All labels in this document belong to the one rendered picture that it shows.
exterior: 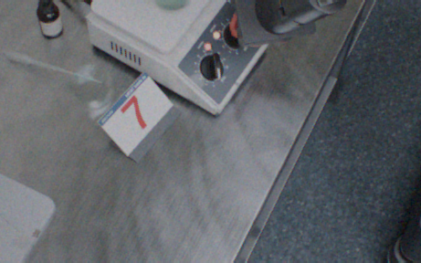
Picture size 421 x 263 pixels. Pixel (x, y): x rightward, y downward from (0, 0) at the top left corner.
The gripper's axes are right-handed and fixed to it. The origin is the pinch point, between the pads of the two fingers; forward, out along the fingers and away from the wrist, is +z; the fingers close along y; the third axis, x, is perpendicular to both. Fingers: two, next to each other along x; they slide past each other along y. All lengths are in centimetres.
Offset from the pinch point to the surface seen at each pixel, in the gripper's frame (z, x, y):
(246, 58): 1.2, 3.8, -0.9
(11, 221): 9.1, 18.1, 30.4
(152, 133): 6.1, 10.9, 11.7
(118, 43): 6.3, -1.0, 13.7
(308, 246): 62, 37, -43
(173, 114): 5.8, 8.9, 8.5
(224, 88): 1.2, 7.0, 3.1
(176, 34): 0.2, -0.2, 8.6
